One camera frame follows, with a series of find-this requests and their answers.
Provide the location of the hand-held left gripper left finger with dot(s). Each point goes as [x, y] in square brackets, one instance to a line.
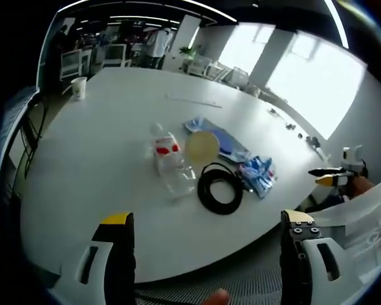
[117, 254]

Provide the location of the green potted plant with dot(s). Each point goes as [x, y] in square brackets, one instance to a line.
[190, 51]

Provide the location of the person's right hand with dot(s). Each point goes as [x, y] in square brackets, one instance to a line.
[360, 187]

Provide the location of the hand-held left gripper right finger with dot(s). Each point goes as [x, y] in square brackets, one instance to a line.
[296, 254]

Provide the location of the white paper cup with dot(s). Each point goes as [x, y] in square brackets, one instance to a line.
[78, 89]

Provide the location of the white table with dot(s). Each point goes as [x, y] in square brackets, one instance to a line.
[114, 152]

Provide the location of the large blue plastic packet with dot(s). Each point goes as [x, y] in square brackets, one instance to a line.
[228, 143]

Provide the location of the person's left hand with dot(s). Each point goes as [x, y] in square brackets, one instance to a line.
[219, 298]

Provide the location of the thin white strip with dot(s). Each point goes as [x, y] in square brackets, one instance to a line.
[193, 101]

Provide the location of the row of small dark items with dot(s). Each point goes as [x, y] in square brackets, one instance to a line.
[292, 127]

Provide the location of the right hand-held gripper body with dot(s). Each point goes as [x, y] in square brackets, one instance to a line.
[352, 159]

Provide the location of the clear plastic bottle red label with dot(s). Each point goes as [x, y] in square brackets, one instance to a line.
[171, 165]

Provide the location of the round yellow disc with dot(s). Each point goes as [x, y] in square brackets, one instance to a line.
[202, 146]

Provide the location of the white storage cabinets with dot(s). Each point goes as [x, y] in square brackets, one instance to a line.
[219, 71]

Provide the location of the small blue plastic packet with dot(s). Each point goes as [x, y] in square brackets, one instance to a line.
[260, 176]

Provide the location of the white frame chair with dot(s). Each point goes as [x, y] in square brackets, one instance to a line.
[71, 63]
[115, 54]

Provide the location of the black office chair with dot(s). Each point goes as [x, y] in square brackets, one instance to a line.
[22, 127]

